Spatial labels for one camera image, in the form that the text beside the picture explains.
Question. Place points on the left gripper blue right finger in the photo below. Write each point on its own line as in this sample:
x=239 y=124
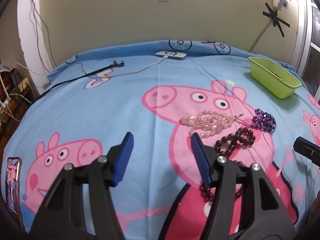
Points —
x=205 y=157

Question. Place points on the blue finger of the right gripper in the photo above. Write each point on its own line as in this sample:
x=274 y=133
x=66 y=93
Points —
x=307 y=149

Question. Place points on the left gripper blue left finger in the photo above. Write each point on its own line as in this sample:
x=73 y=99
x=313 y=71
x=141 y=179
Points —
x=118 y=158

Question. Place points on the blue Peppa Pig bedsheet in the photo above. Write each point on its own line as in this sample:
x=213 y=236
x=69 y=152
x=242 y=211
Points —
x=96 y=97

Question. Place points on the green plastic basket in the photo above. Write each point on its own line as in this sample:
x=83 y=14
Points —
x=276 y=79

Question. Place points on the smartphone with colourful case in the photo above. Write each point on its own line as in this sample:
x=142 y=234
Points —
x=12 y=188

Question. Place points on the white power bank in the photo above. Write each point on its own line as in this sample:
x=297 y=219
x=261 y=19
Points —
x=171 y=55

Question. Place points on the cluttered side shelf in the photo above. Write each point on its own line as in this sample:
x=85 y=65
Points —
x=17 y=95

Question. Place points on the black tape cross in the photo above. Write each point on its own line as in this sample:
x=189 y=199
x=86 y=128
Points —
x=276 y=21

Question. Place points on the window frame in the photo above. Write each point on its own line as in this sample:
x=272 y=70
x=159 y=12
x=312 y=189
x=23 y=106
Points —
x=306 y=54

